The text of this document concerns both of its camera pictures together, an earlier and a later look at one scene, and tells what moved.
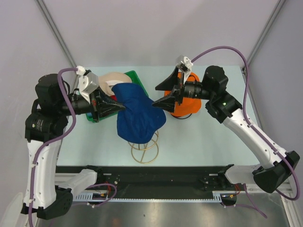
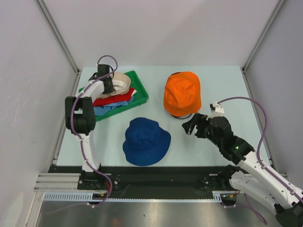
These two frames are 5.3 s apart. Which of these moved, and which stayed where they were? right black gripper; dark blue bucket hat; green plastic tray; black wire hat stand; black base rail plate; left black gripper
Moved: dark blue bucket hat; right black gripper; left black gripper
Stayed: green plastic tray; black wire hat stand; black base rail plate
